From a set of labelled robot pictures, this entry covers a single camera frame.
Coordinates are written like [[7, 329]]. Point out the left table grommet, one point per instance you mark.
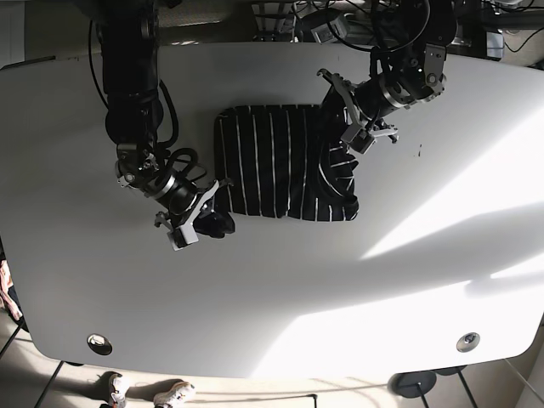
[[99, 344]]

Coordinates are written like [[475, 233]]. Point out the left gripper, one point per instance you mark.
[[347, 108]]

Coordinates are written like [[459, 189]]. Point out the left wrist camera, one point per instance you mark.
[[362, 142]]

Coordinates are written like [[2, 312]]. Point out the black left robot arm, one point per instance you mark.
[[406, 68]]

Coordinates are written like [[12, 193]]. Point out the black white striped shirt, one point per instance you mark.
[[277, 161]]

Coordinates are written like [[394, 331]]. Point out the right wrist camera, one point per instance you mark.
[[182, 237]]

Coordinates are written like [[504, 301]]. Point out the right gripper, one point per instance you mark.
[[188, 200]]

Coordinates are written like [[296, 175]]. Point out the table grommet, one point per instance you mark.
[[99, 344], [468, 342]]

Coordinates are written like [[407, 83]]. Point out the grey socket box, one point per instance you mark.
[[329, 28]]

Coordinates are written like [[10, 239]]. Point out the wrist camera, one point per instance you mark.
[[182, 237], [362, 142]]

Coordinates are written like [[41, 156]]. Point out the right table grommet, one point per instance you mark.
[[468, 342]]

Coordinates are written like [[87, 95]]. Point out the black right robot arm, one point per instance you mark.
[[142, 122]]

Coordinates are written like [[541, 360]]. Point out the grey power adapter box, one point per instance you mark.
[[494, 47]]

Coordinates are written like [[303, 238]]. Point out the round black stand base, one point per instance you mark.
[[412, 385]]

